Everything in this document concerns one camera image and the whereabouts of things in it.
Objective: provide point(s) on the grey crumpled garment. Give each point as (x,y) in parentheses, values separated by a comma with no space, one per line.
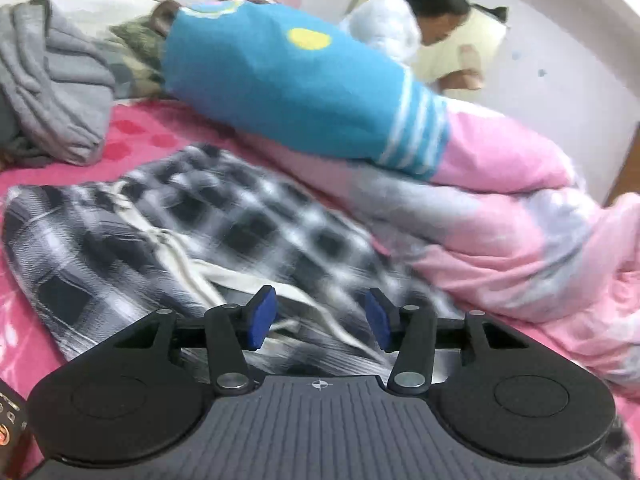
(50,85)

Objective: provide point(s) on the pink floral bed sheet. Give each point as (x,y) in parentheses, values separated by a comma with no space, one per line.
(30,320)

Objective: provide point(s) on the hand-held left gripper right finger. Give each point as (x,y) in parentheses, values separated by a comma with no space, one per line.
(378,317)

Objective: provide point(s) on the black white plaid pants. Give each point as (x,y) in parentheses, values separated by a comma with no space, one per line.
(150,240)

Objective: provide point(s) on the pink grey floral duvet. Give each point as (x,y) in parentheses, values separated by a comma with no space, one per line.
(500,240)

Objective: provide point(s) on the blue striped plush cushion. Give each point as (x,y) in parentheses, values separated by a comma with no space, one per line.
(275,85)

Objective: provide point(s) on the camouflage cloth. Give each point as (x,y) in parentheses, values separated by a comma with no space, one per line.
(140,50)

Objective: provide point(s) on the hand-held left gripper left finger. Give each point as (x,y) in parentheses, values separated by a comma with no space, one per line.
(262,317)

